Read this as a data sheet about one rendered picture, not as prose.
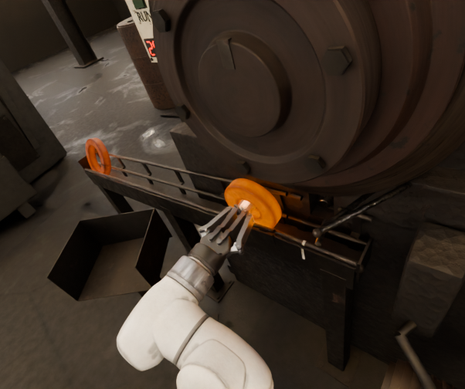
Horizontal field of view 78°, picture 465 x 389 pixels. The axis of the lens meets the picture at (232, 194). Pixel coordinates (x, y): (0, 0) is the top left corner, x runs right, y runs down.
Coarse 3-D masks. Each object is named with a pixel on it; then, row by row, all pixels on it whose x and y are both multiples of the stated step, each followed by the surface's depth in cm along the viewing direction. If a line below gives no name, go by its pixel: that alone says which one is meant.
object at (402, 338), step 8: (408, 320) 57; (400, 328) 57; (408, 328) 56; (400, 336) 56; (400, 344) 55; (408, 344) 55; (408, 352) 54; (416, 360) 54; (416, 368) 53; (424, 368) 53; (424, 376) 52; (424, 384) 52; (432, 384) 52
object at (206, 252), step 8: (200, 240) 65; (208, 240) 65; (216, 240) 64; (192, 248) 62; (200, 248) 60; (208, 248) 60; (216, 248) 62; (224, 248) 62; (192, 256) 60; (200, 256) 59; (208, 256) 59; (216, 256) 60; (224, 256) 61; (208, 264) 59; (216, 264) 60; (216, 272) 61
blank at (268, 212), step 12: (240, 180) 68; (228, 192) 71; (240, 192) 68; (252, 192) 65; (264, 192) 65; (228, 204) 76; (264, 204) 65; (276, 204) 66; (264, 216) 69; (276, 216) 67
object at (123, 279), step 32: (96, 224) 91; (128, 224) 90; (160, 224) 87; (64, 256) 82; (96, 256) 95; (128, 256) 90; (160, 256) 84; (64, 288) 80; (96, 288) 85; (128, 288) 81
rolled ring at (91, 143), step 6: (90, 138) 130; (96, 138) 130; (90, 144) 131; (96, 144) 127; (102, 144) 128; (90, 150) 135; (102, 150) 127; (90, 156) 137; (102, 156) 126; (108, 156) 128; (90, 162) 137; (96, 162) 138; (102, 162) 128; (108, 162) 129; (96, 168) 136; (102, 168) 130; (108, 168) 130; (108, 174) 135
